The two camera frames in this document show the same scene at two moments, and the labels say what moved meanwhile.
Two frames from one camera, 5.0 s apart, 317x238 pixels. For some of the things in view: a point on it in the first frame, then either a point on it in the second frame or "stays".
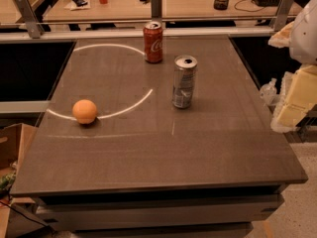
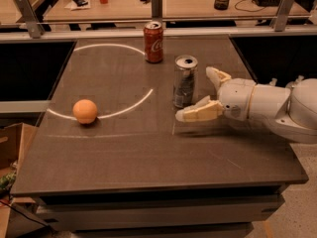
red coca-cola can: (153, 34) stays
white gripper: (304, 37) → (237, 98)
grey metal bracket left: (33, 24) stays
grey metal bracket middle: (157, 4) stays
